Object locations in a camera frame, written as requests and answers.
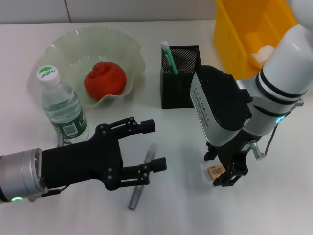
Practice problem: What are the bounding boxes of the orange fruit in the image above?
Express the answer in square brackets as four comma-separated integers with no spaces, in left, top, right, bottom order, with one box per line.
[84,61,127,100]

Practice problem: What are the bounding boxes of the yellow plastic bin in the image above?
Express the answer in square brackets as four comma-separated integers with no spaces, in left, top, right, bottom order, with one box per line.
[212,0,301,78]

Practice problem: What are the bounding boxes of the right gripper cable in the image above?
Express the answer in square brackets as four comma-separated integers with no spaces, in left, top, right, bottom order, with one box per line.
[248,98,305,161]

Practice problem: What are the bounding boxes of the grey pen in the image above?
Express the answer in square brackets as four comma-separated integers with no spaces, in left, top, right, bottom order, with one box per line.
[128,143,157,210]

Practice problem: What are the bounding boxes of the clear plastic water bottle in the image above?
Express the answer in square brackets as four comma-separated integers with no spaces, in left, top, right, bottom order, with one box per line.
[36,65,90,143]

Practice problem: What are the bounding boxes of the tan eraser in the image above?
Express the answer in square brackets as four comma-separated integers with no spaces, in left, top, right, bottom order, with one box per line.
[206,165,225,182]

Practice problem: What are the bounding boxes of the pale green glass fruit plate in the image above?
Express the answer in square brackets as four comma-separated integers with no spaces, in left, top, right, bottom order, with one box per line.
[39,26,145,108]

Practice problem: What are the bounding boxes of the black mesh pen holder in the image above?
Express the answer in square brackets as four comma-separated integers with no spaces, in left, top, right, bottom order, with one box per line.
[160,45,203,109]

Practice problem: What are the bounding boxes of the left gripper metal connector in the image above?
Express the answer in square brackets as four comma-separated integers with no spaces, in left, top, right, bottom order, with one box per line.
[57,134,72,147]

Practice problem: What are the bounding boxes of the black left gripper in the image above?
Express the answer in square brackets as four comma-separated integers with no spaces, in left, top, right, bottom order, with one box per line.
[41,116,157,192]

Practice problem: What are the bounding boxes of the white paper ball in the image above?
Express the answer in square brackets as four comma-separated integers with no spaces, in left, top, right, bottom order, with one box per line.
[250,44,276,67]

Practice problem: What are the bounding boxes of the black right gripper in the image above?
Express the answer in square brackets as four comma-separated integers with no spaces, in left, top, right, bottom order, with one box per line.
[204,129,254,187]

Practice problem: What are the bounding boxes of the green utility knife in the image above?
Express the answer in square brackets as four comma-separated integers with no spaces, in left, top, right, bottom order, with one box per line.
[160,40,179,74]

